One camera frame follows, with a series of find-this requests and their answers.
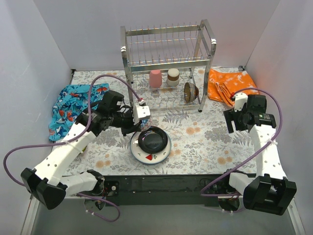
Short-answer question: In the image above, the pink plastic cup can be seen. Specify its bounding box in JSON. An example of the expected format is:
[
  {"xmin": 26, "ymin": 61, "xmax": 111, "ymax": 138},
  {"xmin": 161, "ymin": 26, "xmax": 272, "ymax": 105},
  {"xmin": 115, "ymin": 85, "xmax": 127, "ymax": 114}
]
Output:
[{"xmin": 149, "ymin": 70, "xmax": 162, "ymax": 89}]

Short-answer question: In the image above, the black glossy plate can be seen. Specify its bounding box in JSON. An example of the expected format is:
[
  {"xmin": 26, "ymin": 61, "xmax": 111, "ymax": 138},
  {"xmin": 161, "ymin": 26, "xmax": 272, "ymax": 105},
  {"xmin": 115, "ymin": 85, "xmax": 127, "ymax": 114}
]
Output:
[{"xmin": 137, "ymin": 126, "xmax": 169, "ymax": 154}]

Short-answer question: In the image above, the blue shark print cloth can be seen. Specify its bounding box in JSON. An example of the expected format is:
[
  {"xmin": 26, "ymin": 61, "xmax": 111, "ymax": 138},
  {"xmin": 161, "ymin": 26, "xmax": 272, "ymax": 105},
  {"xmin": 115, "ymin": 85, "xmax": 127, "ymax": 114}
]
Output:
[{"xmin": 48, "ymin": 83, "xmax": 110, "ymax": 141}]

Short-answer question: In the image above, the orange white folded cloth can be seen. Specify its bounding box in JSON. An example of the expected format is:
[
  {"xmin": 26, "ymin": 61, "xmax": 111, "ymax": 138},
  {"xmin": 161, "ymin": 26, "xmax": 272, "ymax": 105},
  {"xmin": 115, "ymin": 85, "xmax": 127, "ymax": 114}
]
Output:
[{"xmin": 207, "ymin": 69, "xmax": 256, "ymax": 107}]

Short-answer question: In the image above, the beige bowl with patterned outside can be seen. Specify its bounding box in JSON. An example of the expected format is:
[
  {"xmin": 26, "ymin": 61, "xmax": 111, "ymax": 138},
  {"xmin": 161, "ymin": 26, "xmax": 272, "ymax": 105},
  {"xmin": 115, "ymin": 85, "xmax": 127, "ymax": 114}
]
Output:
[{"xmin": 183, "ymin": 82, "xmax": 199, "ymax": 103}]

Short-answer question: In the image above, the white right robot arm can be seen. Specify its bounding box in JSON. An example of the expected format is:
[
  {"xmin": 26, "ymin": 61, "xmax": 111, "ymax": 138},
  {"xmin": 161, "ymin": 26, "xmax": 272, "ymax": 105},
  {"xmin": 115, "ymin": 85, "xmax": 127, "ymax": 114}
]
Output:
[{"xmin": 221, "ymin": 93, "xmax": 297, "ymax": 215}]

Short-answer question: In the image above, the steel two-tier dish rack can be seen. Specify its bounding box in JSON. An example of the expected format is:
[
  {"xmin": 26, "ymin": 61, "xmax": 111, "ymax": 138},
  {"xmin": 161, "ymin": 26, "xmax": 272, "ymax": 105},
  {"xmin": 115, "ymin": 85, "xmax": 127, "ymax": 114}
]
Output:
[{"xmin": 120, "ymin": 19, "xmax": 217, "ymax": 112}]

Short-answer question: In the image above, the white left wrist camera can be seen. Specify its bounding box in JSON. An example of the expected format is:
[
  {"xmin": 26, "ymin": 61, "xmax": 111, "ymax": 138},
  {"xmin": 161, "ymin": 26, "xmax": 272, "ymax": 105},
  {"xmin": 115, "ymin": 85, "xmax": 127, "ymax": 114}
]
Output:
[{"xmin": 133, "ymin": 99, "xmax": 151, "ymax": 124}]

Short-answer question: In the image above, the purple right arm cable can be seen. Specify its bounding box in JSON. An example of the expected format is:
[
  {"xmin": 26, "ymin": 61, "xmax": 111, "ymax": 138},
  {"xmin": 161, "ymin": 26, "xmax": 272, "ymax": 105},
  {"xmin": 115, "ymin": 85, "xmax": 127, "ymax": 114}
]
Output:
[{"xmin": 200, "ymin": 88, "xmax": 284, "ymax": 213}]

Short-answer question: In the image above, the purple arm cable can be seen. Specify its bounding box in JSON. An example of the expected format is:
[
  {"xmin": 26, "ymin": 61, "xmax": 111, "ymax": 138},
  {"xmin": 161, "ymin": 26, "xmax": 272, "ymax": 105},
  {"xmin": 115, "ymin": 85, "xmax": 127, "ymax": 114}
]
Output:
[
  {"xmin": 3, "ymin": 74, "xmax": 147, "ymax": 222},
  {"xmin": 200, "ymin": 88, "xmax": 284, "ymax": 213}
]

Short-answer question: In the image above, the aluminium frame rail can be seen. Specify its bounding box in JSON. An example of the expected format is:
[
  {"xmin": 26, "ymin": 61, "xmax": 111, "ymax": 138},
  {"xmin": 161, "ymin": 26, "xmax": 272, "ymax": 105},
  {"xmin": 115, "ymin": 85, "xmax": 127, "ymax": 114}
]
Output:
[{"xmin": 20, "ymin": 196, "xmax": 43, "ymax": 235}]

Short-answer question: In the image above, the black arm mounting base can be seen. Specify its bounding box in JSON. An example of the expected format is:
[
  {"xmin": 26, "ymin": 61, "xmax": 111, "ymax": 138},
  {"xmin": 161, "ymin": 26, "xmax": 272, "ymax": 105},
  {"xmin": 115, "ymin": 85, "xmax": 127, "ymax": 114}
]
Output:
[{"xmin": 101, "ymin": 174, "xmax": 243, "ymax": 212}]

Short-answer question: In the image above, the white brown steel cup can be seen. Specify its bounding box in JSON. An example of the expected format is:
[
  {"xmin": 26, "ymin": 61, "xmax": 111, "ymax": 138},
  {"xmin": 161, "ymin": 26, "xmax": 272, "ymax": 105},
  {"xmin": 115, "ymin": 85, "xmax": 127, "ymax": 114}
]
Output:
[{"xmin": 166, "ymin": 68, "xmax": 179, "ymax": 87}]

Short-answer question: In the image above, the white plate with strawberry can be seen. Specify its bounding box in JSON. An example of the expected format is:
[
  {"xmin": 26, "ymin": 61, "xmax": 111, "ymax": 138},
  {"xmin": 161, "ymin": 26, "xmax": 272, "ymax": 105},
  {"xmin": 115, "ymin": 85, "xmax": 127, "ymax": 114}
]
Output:
[{"xmin": 130, "ymin": 132, "xmax": 172, "ymax": 165}]

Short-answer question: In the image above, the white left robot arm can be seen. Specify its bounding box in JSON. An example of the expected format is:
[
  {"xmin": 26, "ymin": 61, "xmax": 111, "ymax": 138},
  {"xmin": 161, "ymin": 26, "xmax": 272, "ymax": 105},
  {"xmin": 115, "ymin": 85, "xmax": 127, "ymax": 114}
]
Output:
[{"xmin": 21, "ymin": 91, "xmax": 151, "ymax": 210}]

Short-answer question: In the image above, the white blue patterned bowl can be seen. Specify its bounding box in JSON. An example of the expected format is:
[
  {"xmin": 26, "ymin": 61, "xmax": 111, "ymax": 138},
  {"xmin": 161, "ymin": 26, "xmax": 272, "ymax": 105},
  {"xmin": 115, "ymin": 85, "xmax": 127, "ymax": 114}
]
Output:
[{"xmin": 139, "ymin": 116, "xmax": 153, "ymax": 132}]

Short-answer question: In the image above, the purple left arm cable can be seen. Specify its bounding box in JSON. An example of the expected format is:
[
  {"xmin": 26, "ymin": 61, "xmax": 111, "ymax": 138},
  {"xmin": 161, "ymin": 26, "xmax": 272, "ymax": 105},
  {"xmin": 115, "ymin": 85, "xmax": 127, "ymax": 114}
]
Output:
[{"xmin": 3, "ymin": 74, "xmax": 147, "ymax": 222}]

